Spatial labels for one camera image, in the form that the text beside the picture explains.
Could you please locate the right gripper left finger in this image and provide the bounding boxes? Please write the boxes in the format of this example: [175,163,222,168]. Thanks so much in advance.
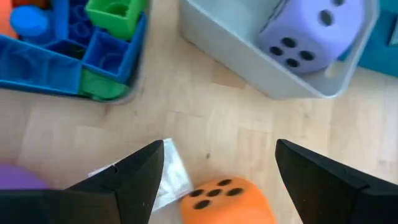
[0,139,165,224]

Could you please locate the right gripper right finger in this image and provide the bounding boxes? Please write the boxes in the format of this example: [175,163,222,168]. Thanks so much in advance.
[275,138,398,224]

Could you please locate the green toy brick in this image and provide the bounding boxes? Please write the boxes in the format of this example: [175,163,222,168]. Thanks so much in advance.
[77,68,130,102]

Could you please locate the blue toy block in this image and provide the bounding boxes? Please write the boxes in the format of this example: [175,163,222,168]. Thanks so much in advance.
[0,34,83,96]

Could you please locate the purple foam die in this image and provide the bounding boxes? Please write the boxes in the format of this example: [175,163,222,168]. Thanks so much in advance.
[257,0,366,75]

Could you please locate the orange foam die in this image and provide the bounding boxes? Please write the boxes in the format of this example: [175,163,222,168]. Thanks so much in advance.
[180,177,277,224]

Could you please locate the smoky transparent tray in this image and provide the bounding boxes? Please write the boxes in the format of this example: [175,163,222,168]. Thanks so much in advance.
[0,0,153,105]

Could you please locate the purple plastic bucket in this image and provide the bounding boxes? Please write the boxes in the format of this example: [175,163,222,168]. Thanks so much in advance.
[0,164,49,190]

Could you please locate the teal plastic bin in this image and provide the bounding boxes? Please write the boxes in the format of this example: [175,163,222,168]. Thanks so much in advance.
[338,0,398,78]

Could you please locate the white plastic bin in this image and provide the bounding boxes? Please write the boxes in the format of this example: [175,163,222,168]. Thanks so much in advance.
[178,0,381,101]

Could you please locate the dark blue toy brick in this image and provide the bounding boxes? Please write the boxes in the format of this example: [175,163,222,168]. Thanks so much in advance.
[51,0,94,47]

